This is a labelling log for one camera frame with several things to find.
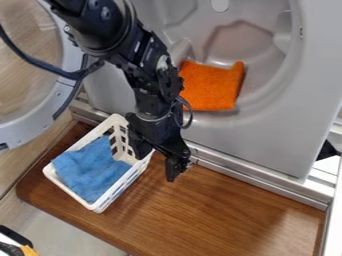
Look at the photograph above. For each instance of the white basket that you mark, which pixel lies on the white basket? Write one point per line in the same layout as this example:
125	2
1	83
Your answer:
116	125

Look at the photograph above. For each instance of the blue cloth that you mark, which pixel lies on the blue cloth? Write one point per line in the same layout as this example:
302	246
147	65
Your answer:
89	168

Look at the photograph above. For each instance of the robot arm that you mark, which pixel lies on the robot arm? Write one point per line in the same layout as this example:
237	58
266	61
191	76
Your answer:
120	40

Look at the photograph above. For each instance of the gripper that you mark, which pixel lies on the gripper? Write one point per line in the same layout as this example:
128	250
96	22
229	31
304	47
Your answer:
158	131

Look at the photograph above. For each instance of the orange cloth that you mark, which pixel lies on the orange cloth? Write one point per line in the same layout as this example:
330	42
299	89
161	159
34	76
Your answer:
211	85

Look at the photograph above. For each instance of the washing machine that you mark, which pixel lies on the washing machine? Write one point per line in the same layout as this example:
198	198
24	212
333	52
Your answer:
276	100

